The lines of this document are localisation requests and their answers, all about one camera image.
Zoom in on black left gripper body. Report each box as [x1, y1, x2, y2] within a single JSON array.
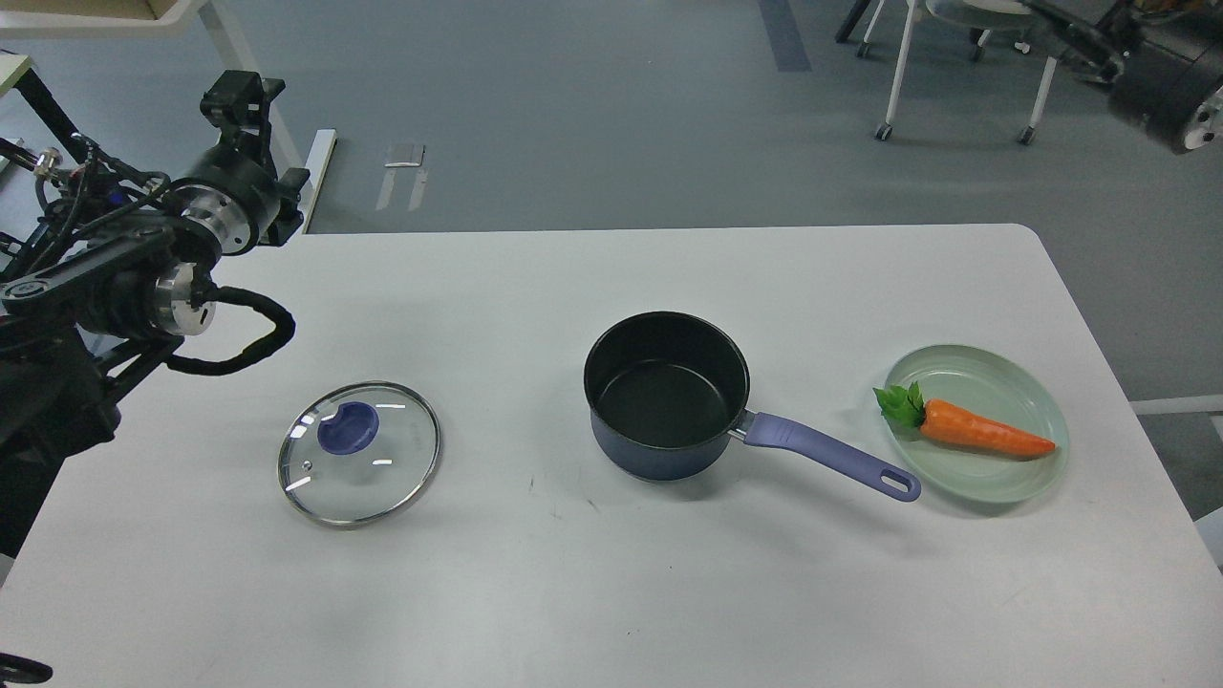
[[172, 148, 311, 255]]

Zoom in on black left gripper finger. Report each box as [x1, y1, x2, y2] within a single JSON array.
[[201, 70, 287, 160]]

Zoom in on glass lid with blue knob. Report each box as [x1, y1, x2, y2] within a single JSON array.
[[278, 380, 444, 527]]

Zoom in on blue saucepan with handle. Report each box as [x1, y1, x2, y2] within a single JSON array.
[[585, 310, 922, 503]]

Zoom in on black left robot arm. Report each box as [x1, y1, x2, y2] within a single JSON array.
[[1, 70, 311, 558]]

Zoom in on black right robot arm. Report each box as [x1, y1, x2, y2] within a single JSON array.
[[1025, 1, 1222, 154]]

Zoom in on metal floor plate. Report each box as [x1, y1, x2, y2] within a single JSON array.
[[383, 142, 427, 169]]

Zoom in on black metal rack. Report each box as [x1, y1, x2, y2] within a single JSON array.
[[0, 53, 116, 288]]

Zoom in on orange toy carrot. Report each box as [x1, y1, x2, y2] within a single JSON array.
[[872, 382, 1058, 459]]

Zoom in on white chair on wheels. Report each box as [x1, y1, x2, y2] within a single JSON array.
[[837, 0, 1077, 145]]

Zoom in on light green plate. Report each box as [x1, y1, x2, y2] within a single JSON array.
[[872, 343, 1069, 505]]

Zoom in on white table frame leg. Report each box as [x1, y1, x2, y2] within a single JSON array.
[[1, 1, 339, 232]]

